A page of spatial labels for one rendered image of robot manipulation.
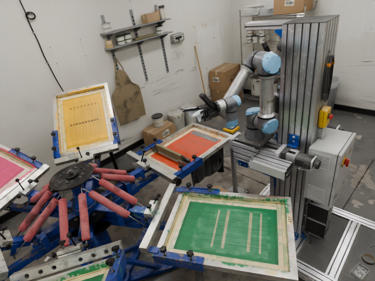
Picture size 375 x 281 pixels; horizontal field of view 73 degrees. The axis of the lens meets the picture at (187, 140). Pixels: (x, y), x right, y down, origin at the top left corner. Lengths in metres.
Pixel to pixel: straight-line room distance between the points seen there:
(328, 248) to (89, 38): 3.72
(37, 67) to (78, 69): 0.51
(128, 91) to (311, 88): 3.06
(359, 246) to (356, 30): 3.39
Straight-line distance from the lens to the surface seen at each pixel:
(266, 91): 1.69
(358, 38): 5.07
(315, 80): 1.80
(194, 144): 2.55
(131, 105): 4.34
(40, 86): 3.82
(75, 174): 1.92
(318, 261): 2.58
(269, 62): 1.61
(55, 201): 1.89
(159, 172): 2.12
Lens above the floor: 2.28
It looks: 30 degrees down
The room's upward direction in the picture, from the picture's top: 10 degrees counter-clockwise
